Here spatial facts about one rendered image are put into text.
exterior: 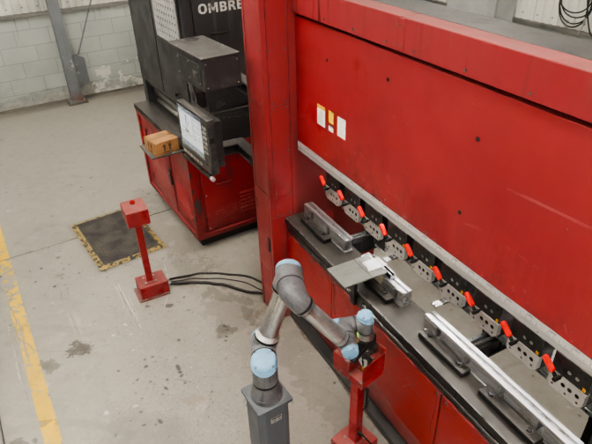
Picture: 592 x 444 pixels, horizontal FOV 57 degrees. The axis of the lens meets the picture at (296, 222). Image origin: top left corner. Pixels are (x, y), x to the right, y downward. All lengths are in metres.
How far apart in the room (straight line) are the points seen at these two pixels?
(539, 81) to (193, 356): 2.88
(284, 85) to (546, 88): 1.74
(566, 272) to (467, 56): 0.81
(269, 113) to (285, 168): 0.40
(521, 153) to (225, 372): 2.50
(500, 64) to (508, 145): 0.27
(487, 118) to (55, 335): 3.39
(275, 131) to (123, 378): 1.91
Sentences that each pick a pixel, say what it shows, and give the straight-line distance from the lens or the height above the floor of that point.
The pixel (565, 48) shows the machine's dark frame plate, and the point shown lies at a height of 2.30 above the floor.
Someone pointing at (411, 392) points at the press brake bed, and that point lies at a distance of 2.90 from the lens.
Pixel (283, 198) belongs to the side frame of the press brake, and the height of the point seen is 1.02.
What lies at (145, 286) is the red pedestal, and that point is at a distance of 4.40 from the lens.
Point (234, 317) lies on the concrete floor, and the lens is 4.16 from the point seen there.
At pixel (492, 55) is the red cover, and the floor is 2.26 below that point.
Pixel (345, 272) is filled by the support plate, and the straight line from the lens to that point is 2.90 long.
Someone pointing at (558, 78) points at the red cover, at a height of 2.25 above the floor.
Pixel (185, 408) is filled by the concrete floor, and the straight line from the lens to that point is 3.64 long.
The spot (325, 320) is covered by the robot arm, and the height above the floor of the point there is 1.22.
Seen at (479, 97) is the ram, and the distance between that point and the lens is 2.08.
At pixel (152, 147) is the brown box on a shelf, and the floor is 1.06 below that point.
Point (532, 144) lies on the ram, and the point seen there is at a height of 2.02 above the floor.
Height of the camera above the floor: 2.78
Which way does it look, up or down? 32 degrees down
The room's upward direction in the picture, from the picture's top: 2 degrees counter-clockwise
